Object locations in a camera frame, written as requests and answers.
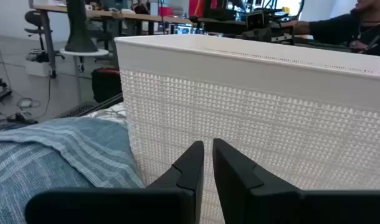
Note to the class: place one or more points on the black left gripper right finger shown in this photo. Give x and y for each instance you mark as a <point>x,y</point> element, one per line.
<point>271,205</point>

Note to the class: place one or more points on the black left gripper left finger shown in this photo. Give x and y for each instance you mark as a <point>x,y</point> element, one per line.
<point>115,205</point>

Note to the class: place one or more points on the blue white-striped woven shirt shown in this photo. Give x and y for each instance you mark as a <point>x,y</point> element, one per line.
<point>53,161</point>

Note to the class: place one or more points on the white perforated plastic basket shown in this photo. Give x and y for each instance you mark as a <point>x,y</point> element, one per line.
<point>255,109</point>

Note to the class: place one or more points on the white leaf-print garment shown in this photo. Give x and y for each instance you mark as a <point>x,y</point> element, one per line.
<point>110,113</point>

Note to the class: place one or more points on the person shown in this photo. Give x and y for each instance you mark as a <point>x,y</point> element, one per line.
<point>339,29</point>

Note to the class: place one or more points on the black and red case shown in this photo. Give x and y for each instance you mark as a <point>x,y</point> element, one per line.
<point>106,85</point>

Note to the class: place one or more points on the wooden desk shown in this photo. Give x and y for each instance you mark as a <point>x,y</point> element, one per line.
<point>99,14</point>

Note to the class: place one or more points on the black office chair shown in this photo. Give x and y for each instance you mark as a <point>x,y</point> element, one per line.
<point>35,20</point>

